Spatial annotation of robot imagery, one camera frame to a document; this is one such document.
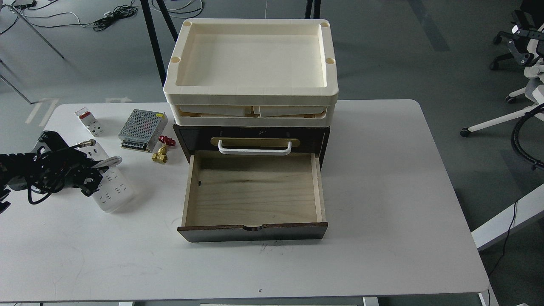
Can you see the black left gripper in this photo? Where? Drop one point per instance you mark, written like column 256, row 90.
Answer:
column 55, row 165

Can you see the white power strip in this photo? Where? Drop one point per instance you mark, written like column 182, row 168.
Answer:
column 114, row 190

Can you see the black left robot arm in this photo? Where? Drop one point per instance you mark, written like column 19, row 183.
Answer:
column 13, row 166

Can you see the metal mesh power supply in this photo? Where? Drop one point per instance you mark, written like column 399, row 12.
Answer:
column 142, row 129

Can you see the open wooden drawer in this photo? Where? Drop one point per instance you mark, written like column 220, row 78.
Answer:
column 253, row 198

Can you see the cream plastic tray organizer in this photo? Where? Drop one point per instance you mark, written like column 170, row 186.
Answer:
column 253, row 73

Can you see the white circuit breaker red switch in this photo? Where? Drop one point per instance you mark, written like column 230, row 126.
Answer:
column 89, row 121

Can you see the brass valve red handle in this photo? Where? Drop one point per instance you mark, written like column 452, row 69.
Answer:
column 161, row 155

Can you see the black table leg frame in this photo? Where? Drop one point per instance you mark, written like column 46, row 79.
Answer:
column 153, row 35

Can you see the white drawer handle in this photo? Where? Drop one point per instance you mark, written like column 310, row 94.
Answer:
column 255, row 152

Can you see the white table frame beam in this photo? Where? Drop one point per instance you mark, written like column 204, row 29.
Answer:
column 524, row 211

